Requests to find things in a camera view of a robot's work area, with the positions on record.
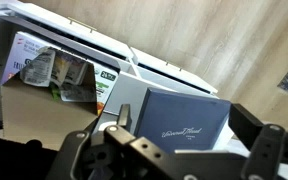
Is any navy blue flat gift box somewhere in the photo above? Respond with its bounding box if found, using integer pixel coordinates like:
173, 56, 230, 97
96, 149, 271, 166
133, 87, 232, 155

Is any metal drawer handle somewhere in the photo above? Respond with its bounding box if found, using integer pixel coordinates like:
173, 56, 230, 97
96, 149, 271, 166
165, 60, 184, 72
67, 16, 98, 33

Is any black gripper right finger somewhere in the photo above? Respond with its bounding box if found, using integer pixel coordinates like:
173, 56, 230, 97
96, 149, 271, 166
228, 103, 288, 180

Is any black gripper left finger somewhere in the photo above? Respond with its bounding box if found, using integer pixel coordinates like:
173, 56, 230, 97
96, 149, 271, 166
47, 103, 185, 180

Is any crumpled white printed sachet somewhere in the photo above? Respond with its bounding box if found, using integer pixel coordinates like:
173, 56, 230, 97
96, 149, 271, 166
19, 46, 58, 88
59, 82, 98, 103

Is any white printed sachet carton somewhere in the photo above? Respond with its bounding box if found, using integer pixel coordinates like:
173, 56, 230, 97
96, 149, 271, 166
0, 14, 122, 152

